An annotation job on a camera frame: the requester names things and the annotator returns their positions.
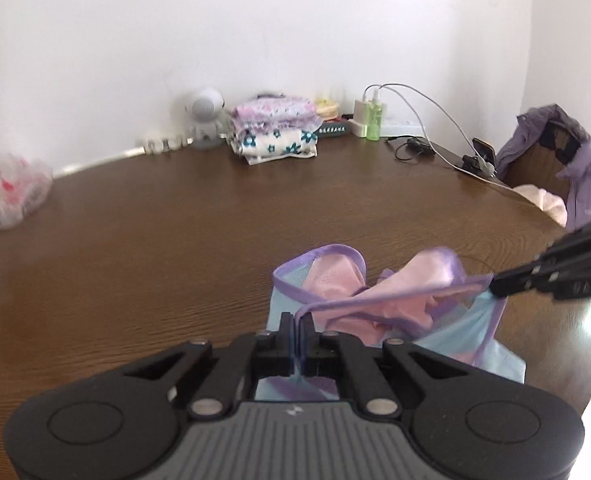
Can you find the purple floral folded cloth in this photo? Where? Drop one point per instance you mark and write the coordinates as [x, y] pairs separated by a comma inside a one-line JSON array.
[[275, 112]]

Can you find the black book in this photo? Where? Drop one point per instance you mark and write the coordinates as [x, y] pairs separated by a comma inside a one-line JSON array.
[[333, 128]]

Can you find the wooden chair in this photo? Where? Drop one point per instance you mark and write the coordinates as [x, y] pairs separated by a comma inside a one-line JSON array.
[[530, 170]]

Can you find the white charger block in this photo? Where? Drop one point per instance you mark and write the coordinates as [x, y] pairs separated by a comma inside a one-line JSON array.
[[361, 112]]

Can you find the purple jacket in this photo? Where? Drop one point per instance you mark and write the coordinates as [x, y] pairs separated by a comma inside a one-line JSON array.
[[590, 180]]

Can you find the clear plastic bag red print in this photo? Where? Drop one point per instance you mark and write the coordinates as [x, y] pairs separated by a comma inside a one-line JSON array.
[[10, 190]]

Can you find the green transparent bottle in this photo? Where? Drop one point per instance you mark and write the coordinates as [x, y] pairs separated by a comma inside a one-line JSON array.
[[375, 120]]

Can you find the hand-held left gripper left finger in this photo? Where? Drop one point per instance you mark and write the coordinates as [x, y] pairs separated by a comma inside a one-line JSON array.
[[287, 340]]

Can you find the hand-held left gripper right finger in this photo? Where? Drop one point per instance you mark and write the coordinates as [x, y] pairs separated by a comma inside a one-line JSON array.
[[305, 341]]

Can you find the cream cloth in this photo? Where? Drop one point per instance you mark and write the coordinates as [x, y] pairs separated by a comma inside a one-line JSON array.
[[543, 202]]

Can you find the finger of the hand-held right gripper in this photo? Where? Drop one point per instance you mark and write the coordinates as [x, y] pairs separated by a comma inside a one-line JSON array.
[[565, 255], [575, 280]]

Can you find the white round-headed robot speaker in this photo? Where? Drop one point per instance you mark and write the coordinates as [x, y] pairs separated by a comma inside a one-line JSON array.
[[205, 107]]

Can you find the pink blue purple-trimmed garment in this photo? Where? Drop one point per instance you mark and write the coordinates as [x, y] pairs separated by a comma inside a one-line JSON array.
[[375, 302]]

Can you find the yellow round container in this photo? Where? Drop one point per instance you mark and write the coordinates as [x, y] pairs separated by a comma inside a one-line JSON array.
[[326, 107]]

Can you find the black smartphone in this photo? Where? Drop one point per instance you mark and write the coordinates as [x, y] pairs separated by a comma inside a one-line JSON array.
[[484, 150]]

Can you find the white power strip with plugs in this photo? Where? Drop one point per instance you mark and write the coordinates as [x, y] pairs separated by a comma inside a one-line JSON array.
[[165, 144]]

